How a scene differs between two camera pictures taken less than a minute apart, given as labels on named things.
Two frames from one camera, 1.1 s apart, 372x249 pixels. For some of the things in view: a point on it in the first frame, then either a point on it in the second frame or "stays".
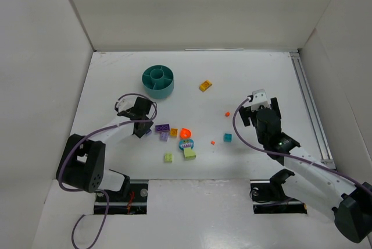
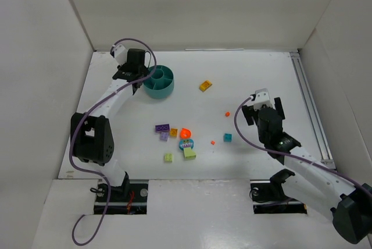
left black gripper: [142, 128] to [129, 74]
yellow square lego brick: [173, 132] stays
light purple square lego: [164, 136] stays
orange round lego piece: [185, 133] stays
